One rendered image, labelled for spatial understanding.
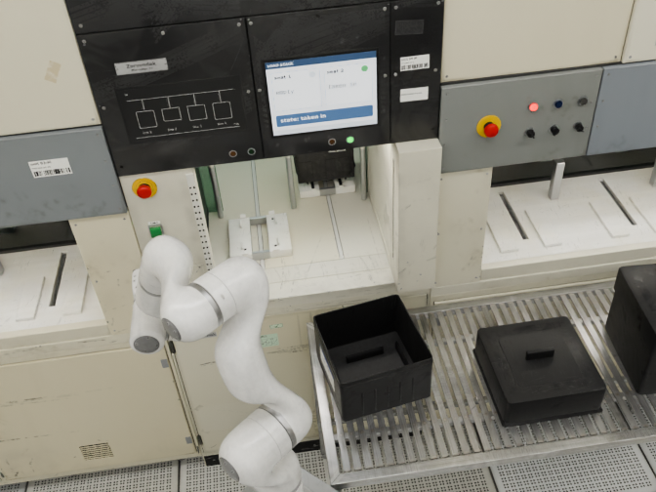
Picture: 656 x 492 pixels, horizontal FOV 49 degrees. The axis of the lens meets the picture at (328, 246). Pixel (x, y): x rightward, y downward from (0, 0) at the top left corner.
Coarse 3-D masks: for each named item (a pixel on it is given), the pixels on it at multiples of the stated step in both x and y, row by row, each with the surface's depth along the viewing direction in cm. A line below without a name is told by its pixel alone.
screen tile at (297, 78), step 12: (288, 72) 179; (300, 72) 180; (276, 84) 181; (288, 84) 181; (300, 84) 182; (312, 84) 182; (288, 96) 183; (300, 96) 184; (312, 96) 184; (276, 108) 185; (288, 108) 186; (300, 108) 186
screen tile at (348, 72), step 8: (352, 64) 180; (328, 72) 181; (336, 72) 181; (344, 72) 181; (352, 72) 182; (360, 72) 182; (368, 72) 182; (328, 80) 182; (336, 80) 182; (344, 80) 183; (360, 80) 183; (368, 80) 184; (352, 88) 184; (360, 88) 185; (368, 88) 185; (328, 96) 185; (336, 96) 185; (344, 96) 186; (352, 96) 186; (360, 96) 186; (368, 96) 186; (328, 104) 187
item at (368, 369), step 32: (320, 320) 215; (352, 320) 220; (384, 320) 224; (320, 352) 214; (352, 352) 223; (384, 352) 222; (416, 352) 213; (352, 384) 195; (384, 384) 199; (416, 384) 204; (352, 416) 204
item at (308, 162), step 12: (300, 156) 257; (312, 156) 258; (324, 156) 258; (336, 156) 259; (348, 156) 260; (300, 168) 260; (312, 168) 261; (324, 168) 262; (336, 168) 262; (348, 168) 263; (300, 180) 263; (312, 180) 264; (324, 180) 265
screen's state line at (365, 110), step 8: (312, 112) 187; (320, 112) 188; (328, 112) 188; (336, 112) 188; (344, 112) 189; (352, 112) 189; (360, 112) 189; (368, 112) 190; (280, 120) 188; (288, 120) 188; (296, 120) 188; (304, 120) 189; (312, 120) 189; (320, 120) 189; (328, 120) 190
